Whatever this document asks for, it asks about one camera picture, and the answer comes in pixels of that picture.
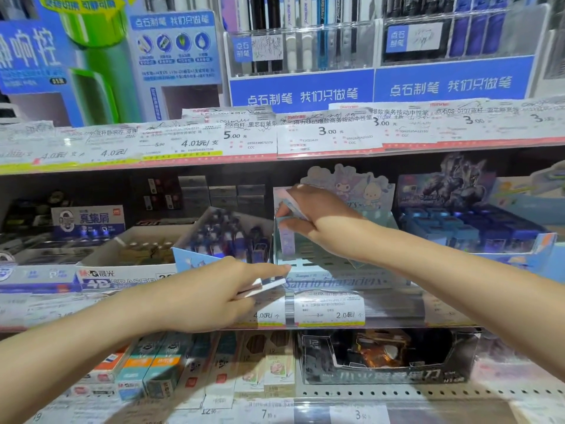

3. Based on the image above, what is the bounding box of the orange black toy knife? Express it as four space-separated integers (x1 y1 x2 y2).
351 331 413 368

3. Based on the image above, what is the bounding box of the row of long eraser boxes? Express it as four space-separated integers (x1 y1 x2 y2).
66 331 297 412

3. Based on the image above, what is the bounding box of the row of white price tags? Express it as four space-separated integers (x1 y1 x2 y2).
0 98 565 169

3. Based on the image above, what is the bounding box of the light blue info display stand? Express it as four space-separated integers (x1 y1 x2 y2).
128 11 224 122

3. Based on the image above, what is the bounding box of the blue clear pen display stand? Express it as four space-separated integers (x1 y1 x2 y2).
373 4 551 103
223 18 383 114

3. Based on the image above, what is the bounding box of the white yellow price tag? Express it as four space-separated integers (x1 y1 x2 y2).
293 296 366 328
236 292 288 328

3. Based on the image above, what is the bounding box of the pastel cartoon display box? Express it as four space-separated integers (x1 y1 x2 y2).
273 164 412 302

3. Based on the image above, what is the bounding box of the person's right hand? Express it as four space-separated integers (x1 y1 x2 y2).
275 184 372 262

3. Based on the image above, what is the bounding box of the blue green pen poster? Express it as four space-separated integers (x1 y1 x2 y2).
0 0 143 127

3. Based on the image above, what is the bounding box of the pastel standing eraser packet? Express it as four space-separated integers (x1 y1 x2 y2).
276 218 297 266

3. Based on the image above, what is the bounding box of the stack of dark small boxes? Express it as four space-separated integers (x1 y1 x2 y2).
141 174 266 225

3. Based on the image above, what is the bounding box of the row of black white pens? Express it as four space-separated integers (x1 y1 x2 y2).
221 0 381 75

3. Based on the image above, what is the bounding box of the person's left forearm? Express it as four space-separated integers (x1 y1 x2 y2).
0 284 182 424

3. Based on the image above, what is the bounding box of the white eraser display box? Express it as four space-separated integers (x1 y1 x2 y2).
75 224 196 293

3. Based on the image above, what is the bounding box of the light blue display card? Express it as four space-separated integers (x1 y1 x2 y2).
489 161 565 226

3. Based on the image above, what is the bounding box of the blue robot print display box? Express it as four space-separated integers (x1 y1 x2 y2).
394 152 558 273

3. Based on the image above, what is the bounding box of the person's left hand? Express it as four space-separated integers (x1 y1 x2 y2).
165 256 292 334

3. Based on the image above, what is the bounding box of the group of purple erasers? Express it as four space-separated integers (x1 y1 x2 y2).
187 212 271 263

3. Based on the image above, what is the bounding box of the long blue white box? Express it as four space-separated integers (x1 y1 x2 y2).
0 251 83 297

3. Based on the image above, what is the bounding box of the light blue tilted display box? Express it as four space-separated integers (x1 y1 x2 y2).
171 206 275 275

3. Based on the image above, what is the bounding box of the black display box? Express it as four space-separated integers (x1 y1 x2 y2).
298 329 483 386

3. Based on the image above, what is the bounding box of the blue white eraser box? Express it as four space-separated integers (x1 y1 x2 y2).
51 205 127 240

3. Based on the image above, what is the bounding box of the pastel striped eraser packet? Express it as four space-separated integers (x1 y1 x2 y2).
276 192 310 222

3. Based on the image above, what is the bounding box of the group of blue small boxes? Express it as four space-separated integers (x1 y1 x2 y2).
399 206 548 254

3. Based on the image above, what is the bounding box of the row of dark blue pens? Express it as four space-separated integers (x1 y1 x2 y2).
382 0 508 63

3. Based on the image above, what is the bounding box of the white eraser packet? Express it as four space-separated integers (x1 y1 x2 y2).
236 277 288 301

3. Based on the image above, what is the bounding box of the person's right forearm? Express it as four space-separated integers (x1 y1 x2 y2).
342 216 565 383

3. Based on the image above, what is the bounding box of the clear plastic price rail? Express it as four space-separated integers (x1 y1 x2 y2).
0 282 483 332

